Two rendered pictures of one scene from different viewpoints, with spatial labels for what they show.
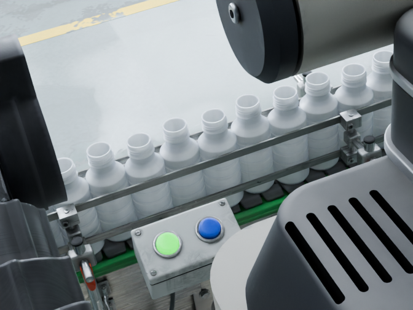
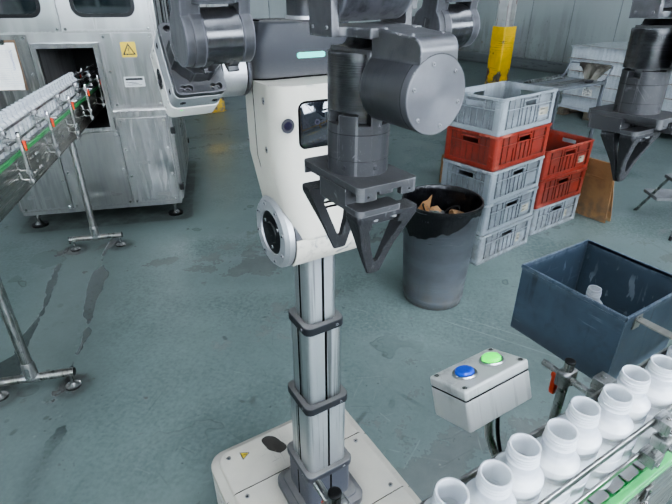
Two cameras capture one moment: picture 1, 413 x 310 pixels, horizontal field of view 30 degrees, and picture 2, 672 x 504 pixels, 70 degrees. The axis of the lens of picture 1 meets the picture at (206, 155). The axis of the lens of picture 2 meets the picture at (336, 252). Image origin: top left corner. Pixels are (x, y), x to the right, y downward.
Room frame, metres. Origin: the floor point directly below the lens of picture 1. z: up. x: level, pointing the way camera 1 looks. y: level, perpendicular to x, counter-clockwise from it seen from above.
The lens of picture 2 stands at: (1.24, -0.35, 1.63)
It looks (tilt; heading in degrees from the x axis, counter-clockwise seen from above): 28 degrees down; 163
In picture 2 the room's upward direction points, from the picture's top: straight up
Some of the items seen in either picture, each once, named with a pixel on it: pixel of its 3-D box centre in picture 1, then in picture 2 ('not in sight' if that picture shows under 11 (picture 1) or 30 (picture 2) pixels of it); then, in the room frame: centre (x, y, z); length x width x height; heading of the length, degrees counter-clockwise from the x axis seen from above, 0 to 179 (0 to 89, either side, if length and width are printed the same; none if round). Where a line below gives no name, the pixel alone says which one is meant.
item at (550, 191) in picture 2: not in sight; (539, 180); (-1.79, 2.26, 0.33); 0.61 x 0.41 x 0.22; 108
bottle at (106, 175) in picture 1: (110, 191); (602, 436); (0.89, 0.15, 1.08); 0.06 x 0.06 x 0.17
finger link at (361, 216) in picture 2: not in sight; (366, 224); (0.84, -0.20, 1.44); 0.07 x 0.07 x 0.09; 15
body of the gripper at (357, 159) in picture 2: not in sight; (358, 148); (0.82, -0.20, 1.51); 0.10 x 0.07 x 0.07; 15
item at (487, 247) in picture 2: not in sight; (482, 230); (-1.51, 1.60, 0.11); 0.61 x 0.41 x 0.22; 111
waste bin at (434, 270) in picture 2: not in sight; (437, 249); (-0.99, 0.94, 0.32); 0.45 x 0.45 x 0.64
